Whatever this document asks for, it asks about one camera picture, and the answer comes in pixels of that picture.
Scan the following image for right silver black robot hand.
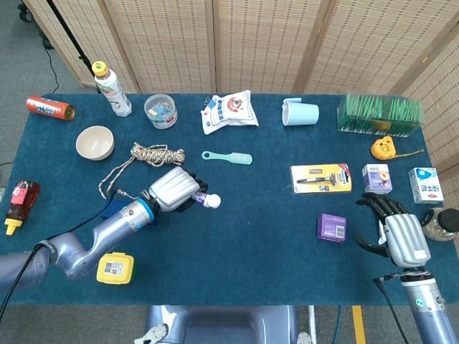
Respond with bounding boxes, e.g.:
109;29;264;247
354;192;432;269

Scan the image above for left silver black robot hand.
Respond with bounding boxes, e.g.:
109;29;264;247
147;166;209;213

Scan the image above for purple toothpaste tube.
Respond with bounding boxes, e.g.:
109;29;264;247
191;192;211;208

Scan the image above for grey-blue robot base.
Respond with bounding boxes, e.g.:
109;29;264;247
134;304;313;344

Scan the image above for drink bottle yellow cap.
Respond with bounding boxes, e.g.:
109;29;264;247
91;60;133;118

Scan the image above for glass jar black lid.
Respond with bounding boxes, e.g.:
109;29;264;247
420;207;459;242

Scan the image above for white blue milk carton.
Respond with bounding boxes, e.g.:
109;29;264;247
407;167;445;205

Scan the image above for purple white juice carton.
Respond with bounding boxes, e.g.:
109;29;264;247
361;163;393;196

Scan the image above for dark blue long box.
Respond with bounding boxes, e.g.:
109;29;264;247
100;199;127;220

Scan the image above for mint green brush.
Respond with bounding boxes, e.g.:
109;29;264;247
201;150;253;166

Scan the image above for purple cardboard box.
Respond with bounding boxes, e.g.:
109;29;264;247
316;213;347;244

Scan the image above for clear jar of clips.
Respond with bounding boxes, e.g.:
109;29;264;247
143;93;179;130

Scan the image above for beige bowl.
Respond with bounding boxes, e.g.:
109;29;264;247
75;125;115;161

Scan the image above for yellow tape measure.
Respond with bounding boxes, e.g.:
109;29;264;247
370;135;425;161

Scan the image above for white snack bag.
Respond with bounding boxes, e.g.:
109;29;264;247
200;89;260;135

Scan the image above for yellow lidded green container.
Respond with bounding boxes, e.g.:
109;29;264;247
96;252;137;286

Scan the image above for razor in yellow blister pack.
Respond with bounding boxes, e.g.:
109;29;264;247
289;163;353;195

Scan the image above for blue table cloth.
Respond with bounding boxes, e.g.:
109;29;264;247
0;92;459;307

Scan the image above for clear box green packets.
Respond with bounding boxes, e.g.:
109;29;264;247
336;92;424;138

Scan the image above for white table leg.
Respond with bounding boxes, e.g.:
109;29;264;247
308;305;318;344

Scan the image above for light blue mug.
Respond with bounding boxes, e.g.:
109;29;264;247
281;97;320;127

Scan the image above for orange red drink can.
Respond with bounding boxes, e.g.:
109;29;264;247
26;95;76;121

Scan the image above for amber syrup bottle red label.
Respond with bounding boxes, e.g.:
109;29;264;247
4;180;42;237

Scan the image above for bamboo folding screen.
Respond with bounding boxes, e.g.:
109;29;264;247
21;0;459;216

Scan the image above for black tripod stand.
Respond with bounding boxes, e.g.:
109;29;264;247
17;0;101;94

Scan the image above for braided multicolour rope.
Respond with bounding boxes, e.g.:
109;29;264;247
98;142;186;200

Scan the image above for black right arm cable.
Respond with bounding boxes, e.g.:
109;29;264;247
372;272;412;344

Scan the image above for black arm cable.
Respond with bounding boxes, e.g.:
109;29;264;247
0;188;145;316
372;272;412;344

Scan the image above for blue floor cable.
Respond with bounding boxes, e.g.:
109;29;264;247
332;305;342;344

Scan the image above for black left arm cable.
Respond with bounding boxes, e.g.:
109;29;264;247
0;188;145;316

